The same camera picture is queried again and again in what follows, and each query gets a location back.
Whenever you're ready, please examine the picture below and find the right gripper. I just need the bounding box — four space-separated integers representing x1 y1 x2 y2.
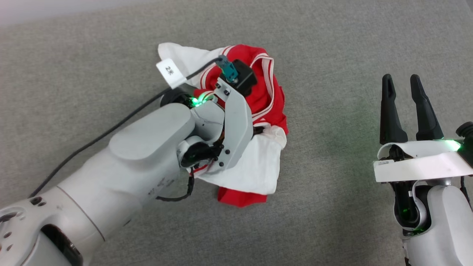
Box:
373 74 473 232

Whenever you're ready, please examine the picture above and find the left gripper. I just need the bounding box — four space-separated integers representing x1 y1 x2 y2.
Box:
177 82 255 171

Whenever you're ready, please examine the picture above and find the red and white shirt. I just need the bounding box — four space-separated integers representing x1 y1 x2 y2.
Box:
158 43 289 208

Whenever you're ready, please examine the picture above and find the grey fabric sofa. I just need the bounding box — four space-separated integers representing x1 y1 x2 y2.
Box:
0 0 473 266

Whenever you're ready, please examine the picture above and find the teal cable connector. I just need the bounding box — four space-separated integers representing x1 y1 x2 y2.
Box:
216 55 239 83

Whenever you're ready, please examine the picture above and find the short thin black cable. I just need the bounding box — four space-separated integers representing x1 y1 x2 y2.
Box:
155 166 195 202

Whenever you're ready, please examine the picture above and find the white paper cable label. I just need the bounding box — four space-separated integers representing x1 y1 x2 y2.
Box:
156 58 187 89

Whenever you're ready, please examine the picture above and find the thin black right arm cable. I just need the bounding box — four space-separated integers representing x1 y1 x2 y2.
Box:
459 176 472 208

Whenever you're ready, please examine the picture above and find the long black camera cable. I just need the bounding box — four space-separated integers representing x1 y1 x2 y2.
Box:
29 57 223 198

